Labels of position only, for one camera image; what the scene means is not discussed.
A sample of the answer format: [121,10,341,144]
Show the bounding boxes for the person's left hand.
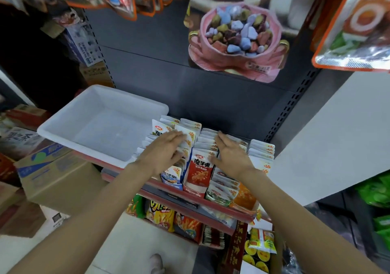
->
[135,130,189,177]

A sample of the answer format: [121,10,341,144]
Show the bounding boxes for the person's right hand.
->
[210,131,256,180]

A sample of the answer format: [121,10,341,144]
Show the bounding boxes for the blue konjac snack packet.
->
[161,161,185,190]

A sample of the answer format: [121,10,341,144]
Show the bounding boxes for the blue display box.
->
[160,119,203,191]

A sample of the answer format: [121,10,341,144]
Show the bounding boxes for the green display box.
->
[205,136,249,207]

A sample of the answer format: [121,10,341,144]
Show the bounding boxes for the red konjac snack packet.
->
[184,149,217,197]

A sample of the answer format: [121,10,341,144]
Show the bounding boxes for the red display box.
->
[183,127,220,198]

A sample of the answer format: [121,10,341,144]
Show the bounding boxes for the orange display box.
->
[230,139,276,216]

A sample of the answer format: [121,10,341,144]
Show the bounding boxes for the orange snack packet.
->
[232,182,260,214]

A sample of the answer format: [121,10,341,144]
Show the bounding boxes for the white plastic bin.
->
[37,84,170,169]

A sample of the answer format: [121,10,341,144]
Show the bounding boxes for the person's left forearm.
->
[9,164,159,274]

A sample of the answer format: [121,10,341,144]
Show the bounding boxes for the person's right forearm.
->
[240,168,385,274]

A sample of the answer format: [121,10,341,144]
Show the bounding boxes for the green snack bag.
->
[127,194,147,218]

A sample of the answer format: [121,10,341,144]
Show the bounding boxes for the yellow snack packets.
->
[243,219,278,274]

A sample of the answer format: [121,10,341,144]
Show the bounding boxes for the plain brown cardboard carton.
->
[79,60,115,89]

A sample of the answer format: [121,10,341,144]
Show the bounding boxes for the blue print cardboard carton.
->
[15,142,111,217]

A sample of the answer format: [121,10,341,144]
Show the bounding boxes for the person's left shoe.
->
[149,254,165,274]

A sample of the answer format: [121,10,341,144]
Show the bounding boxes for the white blue carton box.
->
[52,9,106,67]

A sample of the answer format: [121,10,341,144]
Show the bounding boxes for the orange-edged clear candy bag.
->
[305,0,390,73]

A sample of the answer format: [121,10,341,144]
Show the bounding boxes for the row of orange chip bags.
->
[145,198,226,250]

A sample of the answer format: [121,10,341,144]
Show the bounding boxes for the dark red white-label carton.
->
[218,222,284,274]

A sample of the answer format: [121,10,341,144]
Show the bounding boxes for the hanging pink candy bag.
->
[188,3,290,84]

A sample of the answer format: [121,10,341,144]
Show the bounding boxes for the black plastic wrapped bundle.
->
[282,204,366,274]

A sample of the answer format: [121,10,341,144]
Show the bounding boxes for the white pink carton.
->
[39,205,71,229]

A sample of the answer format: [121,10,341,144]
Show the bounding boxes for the pale printed carton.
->
[0,126,52,161]

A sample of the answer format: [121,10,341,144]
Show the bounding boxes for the stack of green packs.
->
[356,172,390,250]

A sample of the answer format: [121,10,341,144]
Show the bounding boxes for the red yellow carton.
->
[0,154,18,183]

